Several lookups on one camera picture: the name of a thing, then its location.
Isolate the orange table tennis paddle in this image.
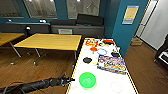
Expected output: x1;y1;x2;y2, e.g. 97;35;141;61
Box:
89;46;98;54

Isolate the blue ring toy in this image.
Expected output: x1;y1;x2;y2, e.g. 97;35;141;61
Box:
96;48;110;56

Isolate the large interior window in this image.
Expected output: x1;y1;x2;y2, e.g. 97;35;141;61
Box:
66;0;101;20

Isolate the dark round stool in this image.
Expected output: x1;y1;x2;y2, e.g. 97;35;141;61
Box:
24;25;33;37

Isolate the yellow framed wall sign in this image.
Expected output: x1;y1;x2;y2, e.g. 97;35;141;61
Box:
121;5;140;26

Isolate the black wheeled cart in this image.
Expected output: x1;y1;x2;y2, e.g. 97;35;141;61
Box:
154;39;168;67

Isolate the yellow air hockey table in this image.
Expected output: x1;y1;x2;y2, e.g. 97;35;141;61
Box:
65;37;140;94

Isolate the light grey sofa cushion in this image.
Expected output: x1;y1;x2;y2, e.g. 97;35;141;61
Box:
58;28;74;36

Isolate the medium interior window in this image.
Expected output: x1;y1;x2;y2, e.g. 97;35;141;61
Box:
22;0;59;20

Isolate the red flat item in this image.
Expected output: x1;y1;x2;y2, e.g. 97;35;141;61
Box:
102;38;115;46

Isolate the dark grey sofa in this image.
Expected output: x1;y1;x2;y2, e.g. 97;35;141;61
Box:
49;13;106;38

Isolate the green plastic bowl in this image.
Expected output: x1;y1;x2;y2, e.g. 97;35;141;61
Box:
78;71;98;90

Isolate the white framed glass door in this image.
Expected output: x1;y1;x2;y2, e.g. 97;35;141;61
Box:
134;0;160;40

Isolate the small interior window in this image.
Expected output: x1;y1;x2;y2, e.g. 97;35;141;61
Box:
0;0;24;19

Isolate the small black flat item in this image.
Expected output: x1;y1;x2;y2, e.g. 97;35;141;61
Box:
110;51;121;59

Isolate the wicker crate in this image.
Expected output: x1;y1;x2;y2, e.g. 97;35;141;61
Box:
130;37;143;47

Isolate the yellow wooden table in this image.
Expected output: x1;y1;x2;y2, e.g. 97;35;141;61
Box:
0;32;27;58
13;33;83;66

